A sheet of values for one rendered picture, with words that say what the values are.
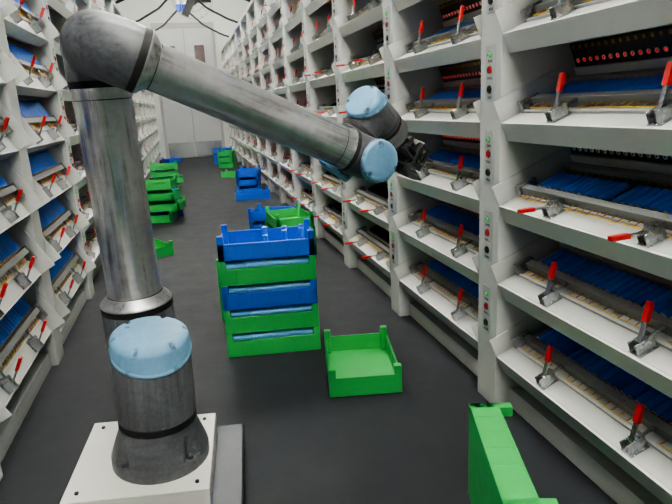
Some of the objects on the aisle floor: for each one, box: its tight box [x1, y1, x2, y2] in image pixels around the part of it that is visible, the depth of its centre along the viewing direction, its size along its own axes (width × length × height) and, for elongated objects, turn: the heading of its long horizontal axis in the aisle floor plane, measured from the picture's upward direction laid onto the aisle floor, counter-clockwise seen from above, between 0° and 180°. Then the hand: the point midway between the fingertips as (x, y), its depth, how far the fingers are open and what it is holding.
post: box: [478, 0, 581, 403], centre depth 134 cm, size 20×9×173 cm, turn 115°
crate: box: [226, 326, 321, 358], centre depth 197 cm, size 30×20×8 cm
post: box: [383, 0, 449, 317], centre depth 200 cm, size 20×9×173 cm, turn 115°
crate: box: [468, 403, 558, 504], centre depth 100 cm, size 8×30×20 cm, turn 8°
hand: (417, 170), depth 163 cm, fingers open, 3 cm apart
